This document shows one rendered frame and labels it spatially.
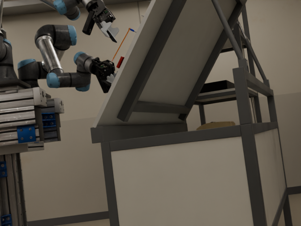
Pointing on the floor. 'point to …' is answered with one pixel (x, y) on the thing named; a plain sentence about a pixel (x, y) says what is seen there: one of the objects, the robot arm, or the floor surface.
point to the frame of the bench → (263, 126)
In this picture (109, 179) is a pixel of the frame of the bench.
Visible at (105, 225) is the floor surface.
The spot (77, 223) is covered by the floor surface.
